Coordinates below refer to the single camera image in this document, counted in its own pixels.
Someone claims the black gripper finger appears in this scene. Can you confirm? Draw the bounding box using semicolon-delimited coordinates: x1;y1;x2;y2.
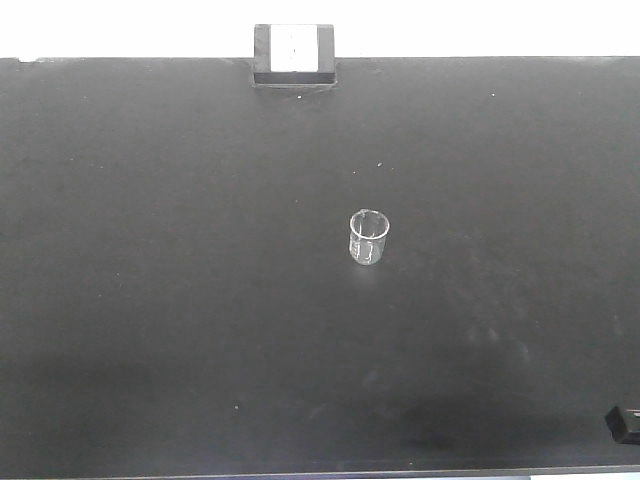
605;406;640;445

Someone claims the small clear glass beaker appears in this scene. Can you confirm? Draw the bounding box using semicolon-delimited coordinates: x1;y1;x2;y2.
349;209;390;266

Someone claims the black white socket box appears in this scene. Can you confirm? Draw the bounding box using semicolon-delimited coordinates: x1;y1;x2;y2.
252;24;337;88

